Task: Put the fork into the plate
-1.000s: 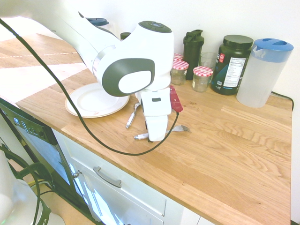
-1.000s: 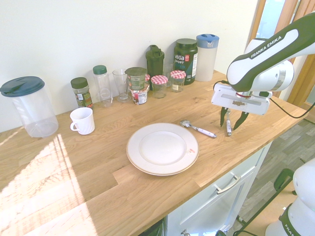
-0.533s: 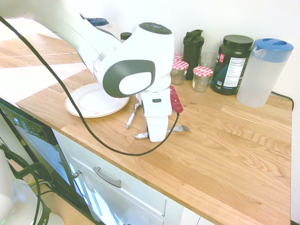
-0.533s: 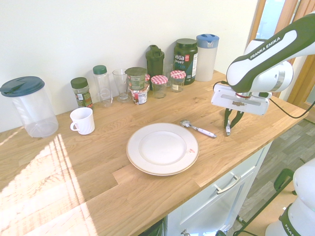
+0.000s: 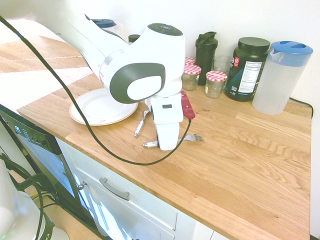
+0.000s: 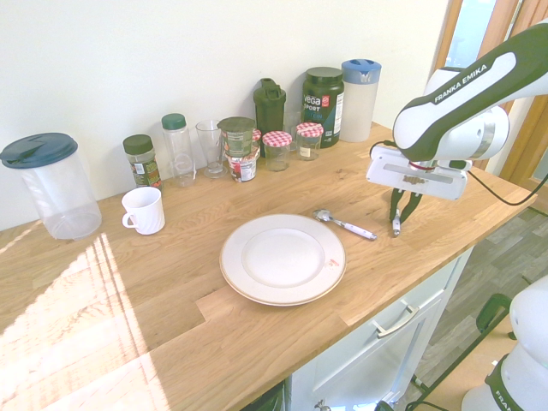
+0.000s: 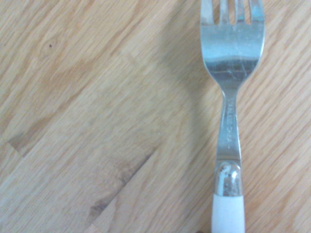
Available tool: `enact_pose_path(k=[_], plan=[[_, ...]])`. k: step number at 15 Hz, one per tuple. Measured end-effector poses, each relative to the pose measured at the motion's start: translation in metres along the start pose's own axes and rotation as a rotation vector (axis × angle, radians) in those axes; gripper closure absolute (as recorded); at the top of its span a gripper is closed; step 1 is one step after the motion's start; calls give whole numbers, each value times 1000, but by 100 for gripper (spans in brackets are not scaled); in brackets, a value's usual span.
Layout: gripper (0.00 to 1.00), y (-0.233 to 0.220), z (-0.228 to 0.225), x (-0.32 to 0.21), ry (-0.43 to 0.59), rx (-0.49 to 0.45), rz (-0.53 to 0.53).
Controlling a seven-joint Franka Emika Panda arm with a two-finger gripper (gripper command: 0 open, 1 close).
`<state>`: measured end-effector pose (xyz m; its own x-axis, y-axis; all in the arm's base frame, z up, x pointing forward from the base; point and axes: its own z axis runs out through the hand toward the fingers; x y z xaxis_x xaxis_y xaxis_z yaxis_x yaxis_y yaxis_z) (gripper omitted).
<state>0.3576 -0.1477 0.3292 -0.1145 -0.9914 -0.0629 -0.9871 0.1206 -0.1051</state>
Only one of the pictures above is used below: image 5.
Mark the frosted pitcher with blue lid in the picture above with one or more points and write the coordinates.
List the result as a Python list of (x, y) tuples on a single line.
[(277, 82)]

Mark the glass jar red checkered lid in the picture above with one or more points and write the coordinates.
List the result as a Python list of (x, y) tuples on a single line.
[(190, 60), (215, 85), (191, 78)]

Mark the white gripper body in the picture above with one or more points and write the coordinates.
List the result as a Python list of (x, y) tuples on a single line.
[(166, 111)]

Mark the clear pitcher dark blue lid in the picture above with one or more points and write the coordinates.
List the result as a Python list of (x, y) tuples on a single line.
[(105, 23)]

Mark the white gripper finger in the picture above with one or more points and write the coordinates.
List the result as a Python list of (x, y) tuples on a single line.
[(168, 136)]

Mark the white plate with gold rim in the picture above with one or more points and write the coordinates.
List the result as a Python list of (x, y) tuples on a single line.
[(100, 110)]

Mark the black protein powder tub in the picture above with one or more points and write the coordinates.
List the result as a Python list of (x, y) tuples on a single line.
[(246, 72)]

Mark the white stand base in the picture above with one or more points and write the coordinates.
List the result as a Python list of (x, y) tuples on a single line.
[(17, 215)]

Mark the white cabinet door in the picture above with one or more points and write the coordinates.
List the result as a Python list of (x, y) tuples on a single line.
[(120, 225)]

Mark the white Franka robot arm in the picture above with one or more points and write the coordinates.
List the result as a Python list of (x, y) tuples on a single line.
[(125, 55)]

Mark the black dishwasher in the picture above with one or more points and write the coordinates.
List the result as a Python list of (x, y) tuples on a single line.
[(37, 150)]

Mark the small jar with black lid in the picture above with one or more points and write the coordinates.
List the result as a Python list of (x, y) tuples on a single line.
[(133, 38)]

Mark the black shaker bottle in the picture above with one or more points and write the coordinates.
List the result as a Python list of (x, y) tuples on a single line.
[(205, 57)]

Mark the white drawer front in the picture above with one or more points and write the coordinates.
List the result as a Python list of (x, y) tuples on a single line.
[(140, 200)]

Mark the clear drinking glass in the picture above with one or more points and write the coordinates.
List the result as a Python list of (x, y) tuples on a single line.
[(222, 63)]

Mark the silver cabinet knob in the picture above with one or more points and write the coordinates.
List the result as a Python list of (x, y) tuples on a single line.
[(81, 185)]

